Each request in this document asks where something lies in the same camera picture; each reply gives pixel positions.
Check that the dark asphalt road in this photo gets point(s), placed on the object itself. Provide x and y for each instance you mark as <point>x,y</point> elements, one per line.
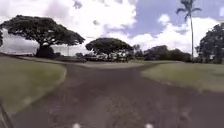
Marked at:
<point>110,96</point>

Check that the row of dark trees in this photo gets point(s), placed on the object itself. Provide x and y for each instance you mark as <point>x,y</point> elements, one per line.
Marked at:
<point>161,53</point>

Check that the robot's own part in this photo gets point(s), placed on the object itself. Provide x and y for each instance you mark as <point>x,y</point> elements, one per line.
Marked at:
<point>76,126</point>
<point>148,126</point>

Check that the grass lawn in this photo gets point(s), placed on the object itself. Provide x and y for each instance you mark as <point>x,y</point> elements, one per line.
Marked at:
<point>23,78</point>
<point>190,75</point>

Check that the large wide-crowned tree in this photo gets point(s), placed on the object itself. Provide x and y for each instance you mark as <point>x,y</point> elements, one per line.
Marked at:
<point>41,30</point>

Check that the tall palm tree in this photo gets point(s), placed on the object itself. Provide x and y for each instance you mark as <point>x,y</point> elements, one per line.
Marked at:
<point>191,30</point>

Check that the dark leafy tree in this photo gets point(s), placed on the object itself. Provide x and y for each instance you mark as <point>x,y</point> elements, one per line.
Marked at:
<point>213,45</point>

